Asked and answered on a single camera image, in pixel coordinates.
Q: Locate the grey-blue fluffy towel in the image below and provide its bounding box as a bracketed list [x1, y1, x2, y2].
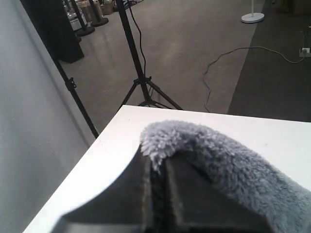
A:
[139, 120, 311, 233]

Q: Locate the black stanchion base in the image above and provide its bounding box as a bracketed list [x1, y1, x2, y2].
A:
[70, 0, 95, 37]

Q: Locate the floor power socket box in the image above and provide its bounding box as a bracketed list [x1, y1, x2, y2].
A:
[299, 24, 311, 58]

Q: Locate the black light stand pole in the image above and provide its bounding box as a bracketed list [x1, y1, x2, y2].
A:
[52, 57, 99, 139]

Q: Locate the black tripod light stand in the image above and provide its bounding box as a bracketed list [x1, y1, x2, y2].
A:
[116, 0, 182, 110]

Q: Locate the grey floor cable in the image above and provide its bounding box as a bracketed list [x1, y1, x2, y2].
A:
[203, 46, 306, 113]

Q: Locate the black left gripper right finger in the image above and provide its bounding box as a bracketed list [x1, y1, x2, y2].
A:
[165, 155, 269, 233]

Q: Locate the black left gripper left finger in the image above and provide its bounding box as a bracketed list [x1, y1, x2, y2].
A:
[59, 151, 152, 233]

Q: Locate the grey backdrop cloth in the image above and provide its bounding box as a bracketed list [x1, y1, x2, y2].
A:
[0, 0, 92, 233]

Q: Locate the white round floor stand base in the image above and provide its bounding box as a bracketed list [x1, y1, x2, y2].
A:
[241, 0, 265, 24]

